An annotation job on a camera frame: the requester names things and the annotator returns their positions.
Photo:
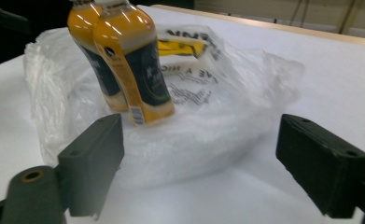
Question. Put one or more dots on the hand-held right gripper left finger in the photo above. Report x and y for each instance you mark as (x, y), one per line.
(91, 165)

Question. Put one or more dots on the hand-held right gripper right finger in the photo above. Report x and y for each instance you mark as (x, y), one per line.
(323, 165)

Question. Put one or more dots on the translucent white plastic bag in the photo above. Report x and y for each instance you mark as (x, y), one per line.
(202, 140)

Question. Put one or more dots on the orange drink bottle twin pack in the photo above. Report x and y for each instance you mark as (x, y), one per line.
(130, 40)

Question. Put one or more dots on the dark object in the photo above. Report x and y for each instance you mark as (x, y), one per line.
(2, 31)

